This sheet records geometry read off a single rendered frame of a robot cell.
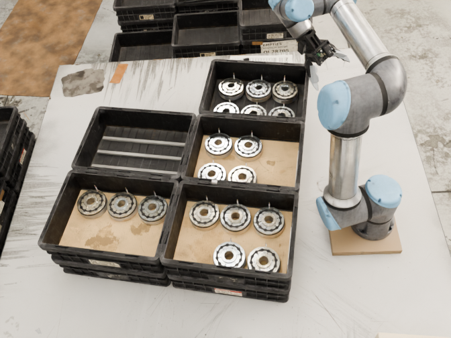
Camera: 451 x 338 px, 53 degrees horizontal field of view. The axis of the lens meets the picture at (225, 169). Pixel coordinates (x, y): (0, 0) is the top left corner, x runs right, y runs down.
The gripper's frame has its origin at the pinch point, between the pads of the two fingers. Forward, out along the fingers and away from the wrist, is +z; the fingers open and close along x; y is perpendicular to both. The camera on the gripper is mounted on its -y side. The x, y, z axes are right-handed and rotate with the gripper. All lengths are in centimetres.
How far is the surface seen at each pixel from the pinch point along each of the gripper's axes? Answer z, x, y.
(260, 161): 7.1, -38.9, -2.9
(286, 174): 14.2, -35.2, 4.1
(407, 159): 47.3, 4.8, -0.6
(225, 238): 10, -65, 17
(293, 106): 6.2, -13.7, -19.8
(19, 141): -51, -125, -105
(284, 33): 3, 22, -101
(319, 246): 38, -44, 17
